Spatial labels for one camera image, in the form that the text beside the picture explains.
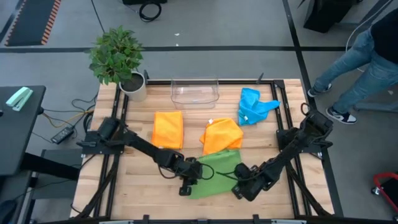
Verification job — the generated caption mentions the black desk base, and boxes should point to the black desk base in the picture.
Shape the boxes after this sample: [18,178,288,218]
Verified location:
[21,148,84,200]

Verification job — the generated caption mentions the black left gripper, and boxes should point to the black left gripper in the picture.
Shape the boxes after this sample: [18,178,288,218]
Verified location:
[177,156,205,197]

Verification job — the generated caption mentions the white floor cable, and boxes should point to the white floor cable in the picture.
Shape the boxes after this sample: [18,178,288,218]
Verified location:
[345,12,379,73]

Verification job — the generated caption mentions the black side desk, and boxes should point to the black side desk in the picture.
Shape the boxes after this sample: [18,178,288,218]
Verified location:
[0,85,47,177]

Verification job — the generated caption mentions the green microfiber towel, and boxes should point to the green microfiber towel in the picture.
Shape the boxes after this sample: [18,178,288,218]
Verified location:
[187,149,243,200]

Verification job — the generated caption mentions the black orange-edged floor mat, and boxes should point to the black orange-edged floor mat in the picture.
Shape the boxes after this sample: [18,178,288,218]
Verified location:
[4,0,62,47]

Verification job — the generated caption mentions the coiled black floor cable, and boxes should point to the coiled black floor cable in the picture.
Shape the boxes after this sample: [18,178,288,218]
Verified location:
[139,1,162,22]

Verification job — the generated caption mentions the red cart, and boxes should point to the red cart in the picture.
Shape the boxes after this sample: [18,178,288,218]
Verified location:
[371,172,398,214]

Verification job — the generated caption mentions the orange microfiber towel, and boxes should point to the orange microfiber towel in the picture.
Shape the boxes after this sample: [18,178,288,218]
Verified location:
[199,117,244,156]
[151,111,184,151]

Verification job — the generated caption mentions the yellow floor cable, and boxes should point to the yellow floor cable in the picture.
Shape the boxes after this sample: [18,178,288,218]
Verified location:
[42,108,94,129]

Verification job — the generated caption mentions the grey metal table foot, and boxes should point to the grey metal table foot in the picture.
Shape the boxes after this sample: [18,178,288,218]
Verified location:
[353,101,398,113]

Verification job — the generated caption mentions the green potted plant white pot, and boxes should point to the green potted plant white pot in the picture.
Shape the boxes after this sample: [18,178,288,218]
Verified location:
[88,25,147,103]

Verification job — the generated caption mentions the person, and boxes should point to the person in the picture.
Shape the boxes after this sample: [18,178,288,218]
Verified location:
[307,7,398,125]

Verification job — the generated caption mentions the black cabinet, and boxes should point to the black cabinet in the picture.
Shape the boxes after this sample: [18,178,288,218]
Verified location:
[303,0,355,34]

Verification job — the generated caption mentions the clear plastic bin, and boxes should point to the clear plastic bin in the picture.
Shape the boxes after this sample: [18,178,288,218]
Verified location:
[170,77,220,110]

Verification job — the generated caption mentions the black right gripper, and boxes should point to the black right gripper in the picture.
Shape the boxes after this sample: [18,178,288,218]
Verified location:
[216,162,266,202]

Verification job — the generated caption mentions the blue microfiber towel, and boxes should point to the blue microfiber towel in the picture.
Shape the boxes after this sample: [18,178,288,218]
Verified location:
[238,87,281,126]

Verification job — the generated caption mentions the mint green stapler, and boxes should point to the mint green stapler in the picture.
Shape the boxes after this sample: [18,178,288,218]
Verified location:
[5,86,34,112]

